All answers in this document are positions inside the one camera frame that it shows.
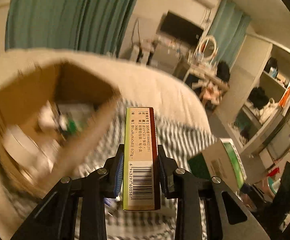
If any large green white box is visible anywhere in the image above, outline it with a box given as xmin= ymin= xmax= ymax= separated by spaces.
xmin=188 ymin=138 xmax=247 ymax=192

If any small tan barcode box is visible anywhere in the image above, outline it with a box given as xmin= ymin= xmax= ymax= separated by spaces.
xmin=123 ymin=107 xmax=161 ymax=211

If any blue white tissue pack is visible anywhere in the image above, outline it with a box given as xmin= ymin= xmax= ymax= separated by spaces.
xmin=104 ymin=196 xmax=122 ymax=216

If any checkered grey white cloth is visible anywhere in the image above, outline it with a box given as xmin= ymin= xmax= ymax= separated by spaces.
xmin=3 ymin=100 xmax=216 ymax=239

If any green snack packet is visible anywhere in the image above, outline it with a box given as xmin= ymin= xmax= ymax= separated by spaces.
xmin=66 ymin=119 xmax=78 ymax=134

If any brown cardboard box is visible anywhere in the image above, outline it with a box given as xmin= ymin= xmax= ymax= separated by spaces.
xmin=0 ymin=62 xmax=121 ymax=198

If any wooden dressing table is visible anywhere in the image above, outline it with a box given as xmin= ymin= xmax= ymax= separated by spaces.
xmin=182 ymin=62 xmax=229 ymax=106

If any black backpack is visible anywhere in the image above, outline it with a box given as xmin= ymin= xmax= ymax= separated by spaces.
xmin=216 ymin=61 xmax=230 ymax=83

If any white shelf cabinet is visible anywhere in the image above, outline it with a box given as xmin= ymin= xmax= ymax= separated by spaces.
xmin=216 ymin=34 xmax=290 ymax=155

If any round vanity mirror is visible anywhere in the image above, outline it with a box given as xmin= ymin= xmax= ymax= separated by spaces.
xmin=197 ymin=35 xmax=218 ymax=62

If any teal curtain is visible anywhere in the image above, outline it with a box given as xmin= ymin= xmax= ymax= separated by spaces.
xmin=208 ymin=0 xmax=251 ymax=67
xmin=5 ymin=0 xmax=137 ymax=56

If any black wall television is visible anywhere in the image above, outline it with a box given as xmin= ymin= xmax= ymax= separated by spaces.
xmin=159 ymin=11 xmax=204 ymax=47

